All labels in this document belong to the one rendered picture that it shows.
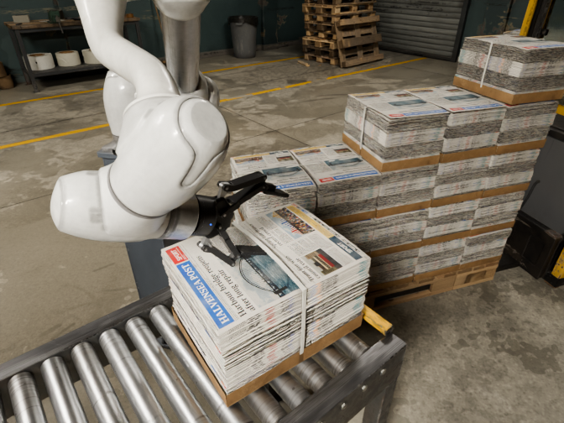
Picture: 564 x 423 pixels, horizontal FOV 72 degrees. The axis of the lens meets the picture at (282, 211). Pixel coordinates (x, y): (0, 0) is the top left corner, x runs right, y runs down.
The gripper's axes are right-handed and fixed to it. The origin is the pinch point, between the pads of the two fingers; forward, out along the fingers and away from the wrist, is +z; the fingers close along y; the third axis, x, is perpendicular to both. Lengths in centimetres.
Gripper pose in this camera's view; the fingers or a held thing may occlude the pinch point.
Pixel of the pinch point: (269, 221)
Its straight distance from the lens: 83.1
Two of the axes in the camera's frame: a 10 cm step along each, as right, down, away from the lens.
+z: 6.9, 0.9, 7.2
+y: -3.5, 9.1, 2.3
